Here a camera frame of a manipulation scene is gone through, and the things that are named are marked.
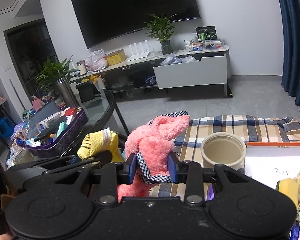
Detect bamboo plant in dark vase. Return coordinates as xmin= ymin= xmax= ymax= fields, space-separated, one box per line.
xmin=145 ymin=14 xmax=176 ymax=55

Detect black green product box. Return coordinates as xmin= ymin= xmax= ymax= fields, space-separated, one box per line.
xmin=196 ymin=25 xmax=218 ymax=42

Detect beige paper cup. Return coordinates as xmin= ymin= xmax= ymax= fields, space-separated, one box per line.
xmin=200 ymin=132 xmax=247 ymax=173

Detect pink fluffy garment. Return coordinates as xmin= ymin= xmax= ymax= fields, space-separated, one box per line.
xmin=117 ymin=111 xmax=190 ymax=200

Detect white wifi router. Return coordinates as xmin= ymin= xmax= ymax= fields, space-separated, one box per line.
xmin=128 ymin=40 xmax=150 ymax=61

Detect white jar with lid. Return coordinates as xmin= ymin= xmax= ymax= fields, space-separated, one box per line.
xmin=77 ymin=61 xmax=87 ymax=75

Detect plaid checked blanket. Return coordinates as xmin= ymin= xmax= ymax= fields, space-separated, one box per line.
xmin=149 ymin=114 xmax=300 ymax=201

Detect bamboo plant in steel vase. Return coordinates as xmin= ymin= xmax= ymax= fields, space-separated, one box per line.
xmin=36 ymin=57 xmax=79 ymax=107

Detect yellow cardboard box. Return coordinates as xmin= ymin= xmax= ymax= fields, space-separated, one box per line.
xmin=106 ymin=49 xmax=127 ymax=66

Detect clear tray of small items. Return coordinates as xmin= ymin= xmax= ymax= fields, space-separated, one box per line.
xmin=184 ymin=40 xmax=224 ymax=52

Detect pink white plastic bag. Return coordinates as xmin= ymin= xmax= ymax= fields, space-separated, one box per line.
xmin=85 ymin=49 xmax=108 ymax=72

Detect purple tray with clutter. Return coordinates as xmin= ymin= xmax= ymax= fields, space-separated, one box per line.
xmin=22 ymin=107 xmax=89 ymax=158

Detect large black wall television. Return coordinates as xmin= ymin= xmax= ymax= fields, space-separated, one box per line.
xmin=71 ymin=0 xmax=200 ymax=49

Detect round glass side table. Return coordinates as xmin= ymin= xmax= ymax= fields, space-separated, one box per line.
xmin=76 ymin=89 xmax=130 ymax=142

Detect orange white cardboard box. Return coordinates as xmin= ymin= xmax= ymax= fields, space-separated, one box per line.
xmin=243 ymin=141 xmax=300 ymax=240

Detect yellow fluffy sock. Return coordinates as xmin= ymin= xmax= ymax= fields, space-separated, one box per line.
xmin=77 ymin=128 xmax=124 ymax=162

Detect plastic bags in drawer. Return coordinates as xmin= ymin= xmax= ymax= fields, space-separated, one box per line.
xmin=160 ymin=55 xmax=197 ymax=66

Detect purple plastic bag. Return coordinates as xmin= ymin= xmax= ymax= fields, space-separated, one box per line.
xmin=206 ymin=184 xmax=215 ymax=201

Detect white grey TV cabinet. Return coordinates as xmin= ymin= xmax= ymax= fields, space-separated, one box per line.
xmin=70 ymin=44 xmax=233 ymax=99

